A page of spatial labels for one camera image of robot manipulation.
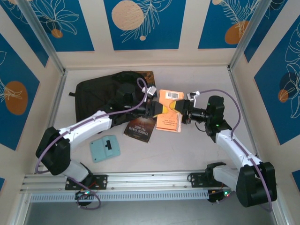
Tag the orange paperback book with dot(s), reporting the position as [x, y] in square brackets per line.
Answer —
[167, 122]

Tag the dark Three Days book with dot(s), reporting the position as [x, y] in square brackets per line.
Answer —
[139, 130]

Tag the black fabric backpack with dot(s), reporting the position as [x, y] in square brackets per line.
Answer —
[93, 93]

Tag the light blue pencil case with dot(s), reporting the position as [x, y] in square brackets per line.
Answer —
[100, 152]

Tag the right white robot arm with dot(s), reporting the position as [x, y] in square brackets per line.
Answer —
[236, 147]

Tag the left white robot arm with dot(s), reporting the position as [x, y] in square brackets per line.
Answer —
[86, 129]

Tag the canyon photo cover book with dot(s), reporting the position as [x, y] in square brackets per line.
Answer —
[150, 78]

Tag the wide aluminium extrusion beam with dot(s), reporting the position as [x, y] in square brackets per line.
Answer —
[145, 180]

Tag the small circuit board green LED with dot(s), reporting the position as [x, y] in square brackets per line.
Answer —
[84, 194]
[222, 194]

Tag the aluminium table edge rail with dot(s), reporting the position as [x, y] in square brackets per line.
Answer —
[237, 93]
[61, 86]

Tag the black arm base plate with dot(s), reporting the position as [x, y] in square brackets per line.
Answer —
[100, 181]
[197, 179]

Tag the aluminium frame post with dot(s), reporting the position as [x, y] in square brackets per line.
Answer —
[39, 35]
[253, 28]

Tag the aluminium frame bar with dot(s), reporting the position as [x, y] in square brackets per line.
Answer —
[282, 216]
[22, 211]

